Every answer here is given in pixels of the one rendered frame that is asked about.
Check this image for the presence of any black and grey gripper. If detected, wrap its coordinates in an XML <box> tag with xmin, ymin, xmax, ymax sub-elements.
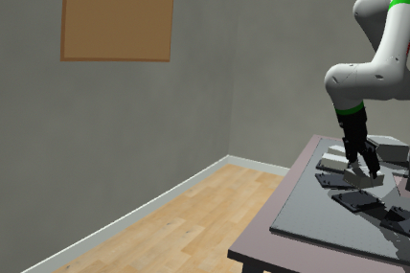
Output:
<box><xmin>342</xmin><ymin>123</ymin><xmax>380</xmax><ymax>187</ymax></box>

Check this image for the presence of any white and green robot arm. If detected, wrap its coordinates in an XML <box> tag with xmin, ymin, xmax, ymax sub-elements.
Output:
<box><xmin>325</xmin><ymin>0</ymin><xmax>410</xmax><ymax>129</ymax></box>

